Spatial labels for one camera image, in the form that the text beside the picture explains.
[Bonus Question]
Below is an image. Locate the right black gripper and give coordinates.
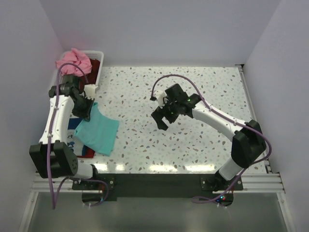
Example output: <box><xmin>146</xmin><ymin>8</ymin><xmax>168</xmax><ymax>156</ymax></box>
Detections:
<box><xmin>152</xmin><ymin>97</ymin><xmax>180</xmax><ymax>131</ymax></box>

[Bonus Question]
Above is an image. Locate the teal t shirt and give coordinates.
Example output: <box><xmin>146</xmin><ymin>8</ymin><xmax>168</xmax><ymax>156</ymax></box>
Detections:
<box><xmin>74</xmin><ymin>103</ymin><xmax>120</xmax><ymax>157</ymax></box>

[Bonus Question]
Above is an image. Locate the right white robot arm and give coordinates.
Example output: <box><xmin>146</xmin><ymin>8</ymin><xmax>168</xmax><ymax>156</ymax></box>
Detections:
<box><xmin>150</xmin><ymin>84</ymin><xmax>267</xmax><ymax>190</ymax></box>

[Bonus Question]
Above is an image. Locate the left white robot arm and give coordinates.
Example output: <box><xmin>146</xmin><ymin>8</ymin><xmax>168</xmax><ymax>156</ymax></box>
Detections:
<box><xmin>29</xmin><ymin>75</ymin><xmax>100</xmax><ymax>189</ymax></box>

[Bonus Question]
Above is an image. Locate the folded blue printed t shirt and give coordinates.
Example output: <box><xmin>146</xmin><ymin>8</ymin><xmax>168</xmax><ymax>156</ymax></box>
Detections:
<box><xmin>67</xmin><ymin>117</ymin><xmax>87</xmax><ymax>158</ymax></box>

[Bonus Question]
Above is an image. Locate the folded red t shirt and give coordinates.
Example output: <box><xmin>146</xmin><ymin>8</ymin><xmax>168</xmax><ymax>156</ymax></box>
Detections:
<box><xmin>78</xmin><ymin>146</ymin><xmax>95</xmax><ymax>159</ymax></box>

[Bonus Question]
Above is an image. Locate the dark red t shirt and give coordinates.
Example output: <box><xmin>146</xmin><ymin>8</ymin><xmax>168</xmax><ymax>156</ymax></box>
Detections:
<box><xmin>86</xmin><ymin>59</ymin><xmax>100</xmax><ymax>84</ymax></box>

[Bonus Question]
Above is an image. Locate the pink t shirt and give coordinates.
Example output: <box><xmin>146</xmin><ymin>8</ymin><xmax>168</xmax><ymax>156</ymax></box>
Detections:
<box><xmin>56</xmin><ymin>48</ymin><xmax>92</xmax><ymax>76</ymax></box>

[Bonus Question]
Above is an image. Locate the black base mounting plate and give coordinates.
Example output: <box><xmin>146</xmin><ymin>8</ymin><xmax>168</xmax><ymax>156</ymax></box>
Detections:
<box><xmin>72</xmin><ymin>174</ymin><xmax>244</xmax><ymax>206</ymax></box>

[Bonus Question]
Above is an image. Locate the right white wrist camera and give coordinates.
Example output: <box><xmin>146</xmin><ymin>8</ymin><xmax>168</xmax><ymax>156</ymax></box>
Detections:
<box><xmin>150</xmin><ymin>90</ymin><xmax>167</xmax><ymax>108</ymax></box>

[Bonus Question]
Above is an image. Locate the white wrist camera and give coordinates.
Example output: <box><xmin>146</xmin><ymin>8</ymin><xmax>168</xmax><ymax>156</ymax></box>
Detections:
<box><xmin>150</xmin><ymin>90</ymin><xmax>167</xmax><ymax>108</ymax></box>
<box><xmin>84</xmin><ymin>84</ymin><xmax>99</xmax><ymax>100</ymax></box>

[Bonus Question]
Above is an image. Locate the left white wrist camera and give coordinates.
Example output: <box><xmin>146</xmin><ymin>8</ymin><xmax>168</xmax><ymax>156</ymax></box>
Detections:
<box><xmin>84</xmin><ymin>84</ymin><xmax>99</xmax><ymax>100</ymax></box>

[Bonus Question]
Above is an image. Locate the aluminium frame rail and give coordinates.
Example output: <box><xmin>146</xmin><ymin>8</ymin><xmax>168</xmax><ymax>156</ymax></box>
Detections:
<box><xmin>20</xmin><ymin>66</ymin><xmax>295</xmax><ymax>232</ymax></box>

